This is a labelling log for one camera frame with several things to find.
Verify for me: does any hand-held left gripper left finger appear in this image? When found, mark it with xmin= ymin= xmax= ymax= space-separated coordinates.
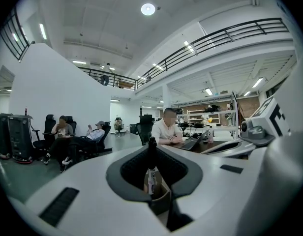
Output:
xmin=25 ymin=144 xmax=168 ymax=236

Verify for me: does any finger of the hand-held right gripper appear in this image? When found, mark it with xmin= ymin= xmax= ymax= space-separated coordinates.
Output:
xmin=200 ymin=139 xmax=256 ymax=155

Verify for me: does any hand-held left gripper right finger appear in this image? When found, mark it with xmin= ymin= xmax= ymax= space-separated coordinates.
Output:
xmin=155 ymin=144 xmax=265 ymax=236

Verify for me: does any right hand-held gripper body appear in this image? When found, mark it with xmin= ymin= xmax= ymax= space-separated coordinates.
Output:
xmin=240 ymin=94 xmax=291 ymax=148

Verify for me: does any brown cardboard pen holder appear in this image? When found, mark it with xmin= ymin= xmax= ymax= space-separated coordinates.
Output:
xmin=143 ymin=167 xmax=172 ymax=216

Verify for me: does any black marker pen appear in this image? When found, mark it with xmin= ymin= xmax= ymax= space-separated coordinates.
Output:
xmin=147 ymin=136 xmax=158 ymax=196

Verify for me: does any black wheeled robot base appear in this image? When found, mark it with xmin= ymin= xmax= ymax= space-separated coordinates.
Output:
xmin=7 ymin=114 xmax=34 ymax=165
xmin=0 ymin=113 xmax=13 ymax=160

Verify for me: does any grey laptop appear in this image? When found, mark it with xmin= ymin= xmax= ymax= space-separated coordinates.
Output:
xmin=179 ymin=130 xmax=209 ymax=151

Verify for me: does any black computer monitor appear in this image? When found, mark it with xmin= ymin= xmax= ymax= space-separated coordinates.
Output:
xmin=230 ymin=90 xmax=246 ymax=140

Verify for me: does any white storage shelf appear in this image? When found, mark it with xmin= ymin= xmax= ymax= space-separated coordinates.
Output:
xmin=186 ymin=109 xmax=237 ymax=132

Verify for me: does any black office chair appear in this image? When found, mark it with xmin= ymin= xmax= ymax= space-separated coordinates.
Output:
xmin=79 ymin=121 xmax=113 ymax=157
xmin=64 ymin=116 xmax=77 ymax=135
xmin=31 ymin=114 xmax=57 ymax=157
xmin=136 ymin=114 xmax=155 ymax=146

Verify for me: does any black metal balcony railing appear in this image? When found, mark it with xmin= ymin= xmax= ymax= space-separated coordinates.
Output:
xmin=77 ymin=66 xmax=138 ymax=91
xmin=135 ymin=17 xmax=290 ymax=90
xmin=0 ymin=6 xmax=30 ymax=63

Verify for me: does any round ceiling lamp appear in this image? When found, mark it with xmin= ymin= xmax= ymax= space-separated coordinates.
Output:
xmin=141 ymin=2 xmax=156 ymax=16

